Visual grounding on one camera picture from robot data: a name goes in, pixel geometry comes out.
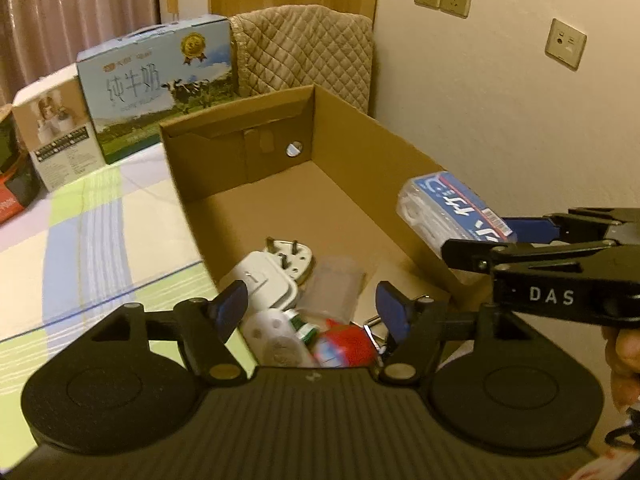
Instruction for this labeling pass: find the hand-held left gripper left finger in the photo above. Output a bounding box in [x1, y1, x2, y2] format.
[95, 279, 249, 387]

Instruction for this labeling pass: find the plaid tablecloth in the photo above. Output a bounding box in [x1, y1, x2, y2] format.
[0, 145, 262, 387]

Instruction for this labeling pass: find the orange label instant rice bowl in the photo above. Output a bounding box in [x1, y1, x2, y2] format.
[0, 152, 44, 227]

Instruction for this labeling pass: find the quilted beige chair cover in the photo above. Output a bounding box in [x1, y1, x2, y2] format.
[229, 4, 375, 117]

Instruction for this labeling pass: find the white two-pin power adapter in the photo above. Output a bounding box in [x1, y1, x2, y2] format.
[219, 251, 301, 312]

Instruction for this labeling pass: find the white remote control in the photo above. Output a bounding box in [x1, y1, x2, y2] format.
[239, 307, 321, 369]

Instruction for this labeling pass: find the clear plastic box blue label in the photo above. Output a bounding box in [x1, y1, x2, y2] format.
[396, 170, 519, 256]

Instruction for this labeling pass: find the translucent plastic case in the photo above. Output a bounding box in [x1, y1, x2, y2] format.
[299, 256, 367, 322]

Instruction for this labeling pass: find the person's right hand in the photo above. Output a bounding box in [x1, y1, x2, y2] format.
[602, 327, 640, 412]

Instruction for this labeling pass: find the green and white jar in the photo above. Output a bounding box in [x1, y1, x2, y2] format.
[286, 310, 322, 347]

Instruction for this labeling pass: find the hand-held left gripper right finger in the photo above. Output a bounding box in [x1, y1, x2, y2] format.
[375, 280, 532, 387]

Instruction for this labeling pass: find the beige round-port wall socket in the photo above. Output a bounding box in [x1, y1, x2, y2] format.
[545, 18, 587, 71]

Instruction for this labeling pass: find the white three-pin plug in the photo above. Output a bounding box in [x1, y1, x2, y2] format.
[264, 236, 317, 287]

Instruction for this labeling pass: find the white product box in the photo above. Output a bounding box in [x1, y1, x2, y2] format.
[12, 76, 107, 192]

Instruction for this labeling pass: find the red cat figurine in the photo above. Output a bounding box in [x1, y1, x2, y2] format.
[312, 324, 379, 369]

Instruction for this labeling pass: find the metal wire clip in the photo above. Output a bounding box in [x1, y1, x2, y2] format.
[366, 314, 390, 356]

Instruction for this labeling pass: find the milk carton case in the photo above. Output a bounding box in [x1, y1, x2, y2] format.
[76, 15, 240, 165]

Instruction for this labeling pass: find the brown cardboard box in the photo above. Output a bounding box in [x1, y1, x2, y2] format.
[159, 84, 502, 367]

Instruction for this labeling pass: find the yellow label instant rice bowl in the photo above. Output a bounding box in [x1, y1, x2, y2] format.
[0, 104, 29, 175]

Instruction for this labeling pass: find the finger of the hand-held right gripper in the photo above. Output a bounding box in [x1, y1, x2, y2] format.
[499, 207, 640, 244]
[440, 238, 622, 277]

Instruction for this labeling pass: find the beige curtain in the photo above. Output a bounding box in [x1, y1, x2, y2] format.
[0, 0, 162, 107]

